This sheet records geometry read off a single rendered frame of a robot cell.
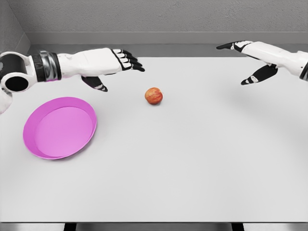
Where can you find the pink round plate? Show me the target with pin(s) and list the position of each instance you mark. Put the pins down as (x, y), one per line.
(60, 128)

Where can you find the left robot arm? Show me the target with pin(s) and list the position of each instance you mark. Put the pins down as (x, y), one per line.
(36, 67)

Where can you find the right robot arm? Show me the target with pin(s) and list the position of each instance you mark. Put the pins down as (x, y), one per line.
(297, 63)

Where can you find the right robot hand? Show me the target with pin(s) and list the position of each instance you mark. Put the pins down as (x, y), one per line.
(258, 51)

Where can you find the red apple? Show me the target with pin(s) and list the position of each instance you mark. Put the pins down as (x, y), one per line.
(154, 96)

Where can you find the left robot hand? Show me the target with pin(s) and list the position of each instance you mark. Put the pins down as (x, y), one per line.
(101, 62)

